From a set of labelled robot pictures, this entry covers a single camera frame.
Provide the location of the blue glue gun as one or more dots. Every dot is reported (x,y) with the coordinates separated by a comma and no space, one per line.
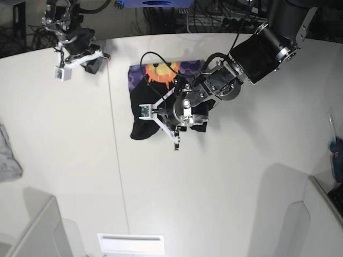
(335,148)

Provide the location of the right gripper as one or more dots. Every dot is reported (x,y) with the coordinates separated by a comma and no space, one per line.
(78,48)

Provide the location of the black T-shirt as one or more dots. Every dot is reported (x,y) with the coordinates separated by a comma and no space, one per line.
(148,83)

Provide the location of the grey cloth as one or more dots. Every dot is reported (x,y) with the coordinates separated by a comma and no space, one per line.
(10,167)

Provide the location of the blue box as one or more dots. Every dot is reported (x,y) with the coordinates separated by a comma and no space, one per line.
(152,3)

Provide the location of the black keyboard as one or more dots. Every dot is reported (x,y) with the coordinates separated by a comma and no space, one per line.
(336,196)

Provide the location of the white power strip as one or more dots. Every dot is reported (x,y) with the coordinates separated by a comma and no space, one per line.
(217,22)

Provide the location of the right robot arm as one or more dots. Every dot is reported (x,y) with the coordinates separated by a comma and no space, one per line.
(66,18)

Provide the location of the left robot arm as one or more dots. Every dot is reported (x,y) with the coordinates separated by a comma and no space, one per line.
(221,77)

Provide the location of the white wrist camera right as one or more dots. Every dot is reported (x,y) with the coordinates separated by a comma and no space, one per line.
(62,74)

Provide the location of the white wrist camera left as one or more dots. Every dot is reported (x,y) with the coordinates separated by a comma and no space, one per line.
(146,111)

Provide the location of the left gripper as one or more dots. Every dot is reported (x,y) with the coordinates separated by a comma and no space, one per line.
(180,109)

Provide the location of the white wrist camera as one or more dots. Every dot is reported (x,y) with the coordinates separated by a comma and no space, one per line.
(62,74)
(146,111)

